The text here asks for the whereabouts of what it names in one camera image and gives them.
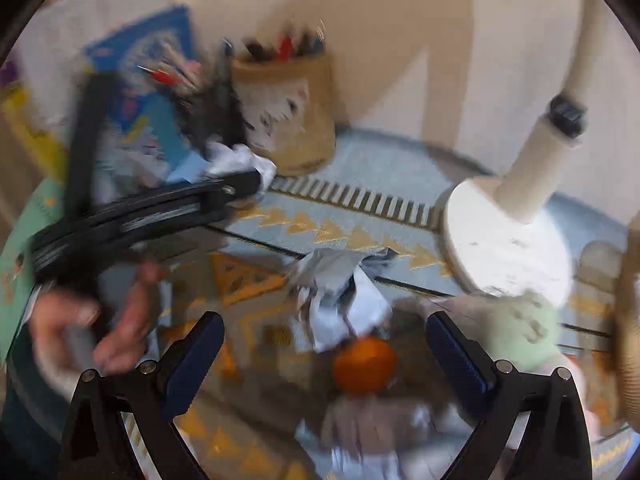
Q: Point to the blue book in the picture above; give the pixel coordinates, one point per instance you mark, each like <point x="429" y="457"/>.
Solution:
<point x="145" y="50"/>

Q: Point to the black mesh pen holder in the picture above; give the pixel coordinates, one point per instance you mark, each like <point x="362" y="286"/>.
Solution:
<point x="200" y="117"/>

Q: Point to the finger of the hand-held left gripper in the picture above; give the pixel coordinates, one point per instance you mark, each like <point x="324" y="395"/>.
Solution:
<point x="229" y="95"/>
<point x="200" y="205"/>

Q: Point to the white stand with round base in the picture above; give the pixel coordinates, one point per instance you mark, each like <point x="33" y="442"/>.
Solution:
<point x="500" y="240"/>

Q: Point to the bunch of pens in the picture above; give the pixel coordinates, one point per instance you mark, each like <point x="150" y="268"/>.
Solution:
<point x="285" y="45"/>

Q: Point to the green picture book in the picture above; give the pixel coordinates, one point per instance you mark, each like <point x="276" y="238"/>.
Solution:
<point x="27" y="240"/>

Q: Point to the woven pen holder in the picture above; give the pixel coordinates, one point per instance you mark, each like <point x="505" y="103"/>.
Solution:
<point x="295" y="120"/>

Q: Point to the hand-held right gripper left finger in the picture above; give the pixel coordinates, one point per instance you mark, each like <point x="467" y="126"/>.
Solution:
<point x="192" y="375"/>

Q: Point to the person's left hand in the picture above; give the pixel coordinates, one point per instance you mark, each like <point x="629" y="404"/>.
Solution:
<point x="125" y="320"/>

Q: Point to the wooden bowl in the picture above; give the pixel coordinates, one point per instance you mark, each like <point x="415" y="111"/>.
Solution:
<point x="629" y="320"/>

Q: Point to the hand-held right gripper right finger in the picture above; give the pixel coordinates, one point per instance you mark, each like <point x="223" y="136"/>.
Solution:
<point x="460" y="370"/>

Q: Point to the orange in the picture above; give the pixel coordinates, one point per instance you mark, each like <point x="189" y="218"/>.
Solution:
<point x="365" y="365"/>

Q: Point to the person's left forearm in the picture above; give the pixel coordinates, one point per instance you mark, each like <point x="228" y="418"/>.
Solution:
<point x="25" y="410"/>

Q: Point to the pale green toy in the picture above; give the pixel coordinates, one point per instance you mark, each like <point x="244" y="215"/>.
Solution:
<point x="525" y="330"/>

